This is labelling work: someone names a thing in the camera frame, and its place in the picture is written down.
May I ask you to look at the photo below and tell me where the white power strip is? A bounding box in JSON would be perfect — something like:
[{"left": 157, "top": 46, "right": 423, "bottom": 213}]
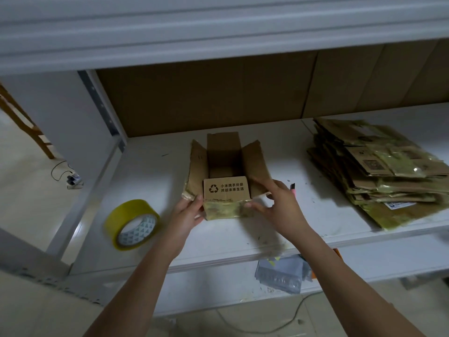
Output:
[{"left": 66, "top": 171, "right": 86, "bottom": 191}]

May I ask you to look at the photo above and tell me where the white metal shelf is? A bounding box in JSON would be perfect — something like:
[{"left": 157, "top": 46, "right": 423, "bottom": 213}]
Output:
[{"left": 0, "top": 0, "right": 449, "bottom": 316}]

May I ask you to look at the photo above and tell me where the labelled taped cardboard box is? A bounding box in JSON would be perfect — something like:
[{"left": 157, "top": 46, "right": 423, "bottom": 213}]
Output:
[{"left": 183, "top": 131, "right": 272, "bottom": 222}]

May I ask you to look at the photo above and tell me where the orange plastic object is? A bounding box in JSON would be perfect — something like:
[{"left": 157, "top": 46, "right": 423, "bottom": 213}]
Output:
[{"left": 309, "top": 247, "right": 345, "bottom": 282}]

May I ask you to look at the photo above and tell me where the wooden chair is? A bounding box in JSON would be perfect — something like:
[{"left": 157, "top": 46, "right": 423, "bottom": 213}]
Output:
[{"left": 0, "top": 83, "right": 56, "bottom": 161}]

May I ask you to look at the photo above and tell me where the person's right hand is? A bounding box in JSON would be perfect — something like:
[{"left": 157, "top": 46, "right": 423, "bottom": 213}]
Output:
[{"left": 243, "top": 179, "right": 310, "bottom": 243}]

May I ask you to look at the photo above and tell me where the person's left forearm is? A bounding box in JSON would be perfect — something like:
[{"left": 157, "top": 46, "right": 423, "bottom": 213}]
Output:
[{"left": 84, "top": 238, "right": 179, "bottom": 337}]

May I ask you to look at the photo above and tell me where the stack of cardboard boxes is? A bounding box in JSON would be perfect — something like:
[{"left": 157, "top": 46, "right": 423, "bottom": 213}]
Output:
[{"left": 306, "top": 116, "right": 449, "bottom": 232}]

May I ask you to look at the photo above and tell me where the person's left hand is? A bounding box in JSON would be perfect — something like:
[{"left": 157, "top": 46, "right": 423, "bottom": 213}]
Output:
[{"left": 160, "top": 193, "right": 206, "bottom": 261}]

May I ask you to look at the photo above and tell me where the person's right forearm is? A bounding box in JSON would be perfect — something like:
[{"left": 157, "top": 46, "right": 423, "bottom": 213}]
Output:
[{"left": 291, "top": 224, "right": 425, "bottom": 337}]

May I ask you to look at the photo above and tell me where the yellow tape roll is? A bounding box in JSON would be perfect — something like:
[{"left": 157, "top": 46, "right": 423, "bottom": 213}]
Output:
[{"left": 104, "top": 198, "right": 161, "bottom": 252}]

